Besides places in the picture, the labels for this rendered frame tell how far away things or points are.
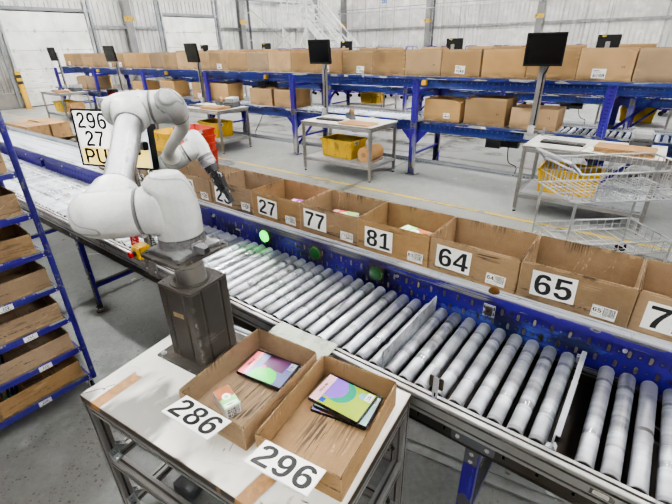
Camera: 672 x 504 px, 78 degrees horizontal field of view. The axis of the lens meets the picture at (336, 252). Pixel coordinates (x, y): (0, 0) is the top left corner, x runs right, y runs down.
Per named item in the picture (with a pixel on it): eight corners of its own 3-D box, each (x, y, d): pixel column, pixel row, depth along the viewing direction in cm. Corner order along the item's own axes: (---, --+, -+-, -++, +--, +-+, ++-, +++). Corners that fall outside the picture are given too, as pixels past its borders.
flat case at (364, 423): (366, 430, 127) (366, 427, 126) (313, 408, 135) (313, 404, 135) (383, 400, 138) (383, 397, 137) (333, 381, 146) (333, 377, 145)
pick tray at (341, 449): (256, 457, 122) (252, 434, 117) (323, 375, 151) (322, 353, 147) (341, 503, 109) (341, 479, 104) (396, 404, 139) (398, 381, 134)
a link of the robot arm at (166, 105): (188, 97, 185) (156, 100, 184) (178, 78, 168) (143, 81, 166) (191, 126, 185) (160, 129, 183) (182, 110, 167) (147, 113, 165)
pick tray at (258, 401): (182, 413, 137) (176, 390, 132) (260, 347, 166) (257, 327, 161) (246, 452, 123) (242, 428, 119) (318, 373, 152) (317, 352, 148)
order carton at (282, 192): (253, 216, 258) (250, 190, 251) (285, 203, 279) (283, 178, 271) (300, 230, 237) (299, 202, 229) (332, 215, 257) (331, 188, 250)
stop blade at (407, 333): (381, 368, 158) (382, 350, 154) (434, 312, 191) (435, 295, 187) (382, 369, 158) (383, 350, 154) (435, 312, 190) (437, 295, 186)
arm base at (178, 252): (185, 267, 132) (181, 251, 130) (146, 252, 144) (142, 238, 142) (229, 245, 145) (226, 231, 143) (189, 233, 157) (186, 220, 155)
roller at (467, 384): (444, 410, 142) (446, 399, 140) (494, 333, 179) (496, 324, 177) (458, 417, 139) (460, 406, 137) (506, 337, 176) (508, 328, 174)
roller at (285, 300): (259, 318, 192) (258, 309, 190) (328, 273, 229) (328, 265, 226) (267, 322, 189) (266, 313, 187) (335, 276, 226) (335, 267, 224)
